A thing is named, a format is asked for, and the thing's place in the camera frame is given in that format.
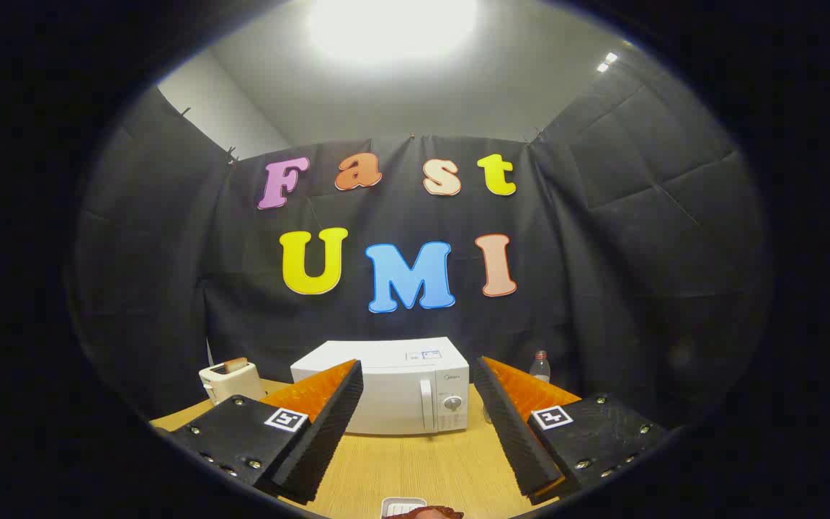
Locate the white toaster oven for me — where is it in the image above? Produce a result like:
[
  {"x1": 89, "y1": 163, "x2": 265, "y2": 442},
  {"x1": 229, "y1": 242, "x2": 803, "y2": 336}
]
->
[{"x1": 290, "y1": 337, "x2": 471, "y2": 436}]

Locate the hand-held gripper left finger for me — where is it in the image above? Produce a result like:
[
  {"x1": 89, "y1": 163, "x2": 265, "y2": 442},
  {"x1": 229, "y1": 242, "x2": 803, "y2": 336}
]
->
[{"x1": 152, "y1": 358, "x2": 365, "y2": 505}]

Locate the large ceiling light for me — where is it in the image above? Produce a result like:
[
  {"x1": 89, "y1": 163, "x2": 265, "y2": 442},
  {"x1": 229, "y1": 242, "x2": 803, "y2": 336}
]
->
[{"x1": 307, "y1": 0, "x2": 478, "y2": 66}]

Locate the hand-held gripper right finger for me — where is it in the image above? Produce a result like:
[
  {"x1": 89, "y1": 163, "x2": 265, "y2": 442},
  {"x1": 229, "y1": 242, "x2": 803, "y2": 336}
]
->
[{"x1": 473, "y1": 355, "x2": 669, "y2": 505}]

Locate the small white plate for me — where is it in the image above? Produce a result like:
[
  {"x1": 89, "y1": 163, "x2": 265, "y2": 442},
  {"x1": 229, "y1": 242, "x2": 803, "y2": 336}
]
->
[{"x1": 381, "y1": 497, "x2": 428, "y2": 519}]

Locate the white bread toaster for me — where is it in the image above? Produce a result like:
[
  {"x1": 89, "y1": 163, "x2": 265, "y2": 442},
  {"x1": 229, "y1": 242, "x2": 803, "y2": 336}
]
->
[{"x1": 199, "y1": 358, "x2": 266, "y2": 406}]

